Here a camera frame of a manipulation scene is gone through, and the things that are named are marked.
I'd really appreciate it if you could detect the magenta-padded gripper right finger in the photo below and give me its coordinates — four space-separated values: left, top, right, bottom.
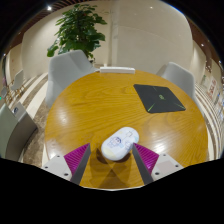
131 142 184 186

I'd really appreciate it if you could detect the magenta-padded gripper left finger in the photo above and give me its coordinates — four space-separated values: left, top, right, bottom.
42 142 92 186

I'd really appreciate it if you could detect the white cartoon-print computer mouse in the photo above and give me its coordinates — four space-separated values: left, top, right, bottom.
100 126 140 162

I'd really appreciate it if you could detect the black green-striped mouse pad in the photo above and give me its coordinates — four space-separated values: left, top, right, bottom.
133 83 187 114

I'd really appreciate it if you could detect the grey shell chair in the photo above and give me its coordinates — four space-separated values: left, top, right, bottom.
0 101 38 162
44 49 100 108
155 61 202 111

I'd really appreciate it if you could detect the white red standing banner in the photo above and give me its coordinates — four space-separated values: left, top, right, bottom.
206 77 218 101

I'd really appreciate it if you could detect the small grey chair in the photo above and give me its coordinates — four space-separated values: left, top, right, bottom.
9 69 26 96

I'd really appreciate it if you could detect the large green potted plant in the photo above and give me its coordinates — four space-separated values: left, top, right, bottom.
46 3 108 63

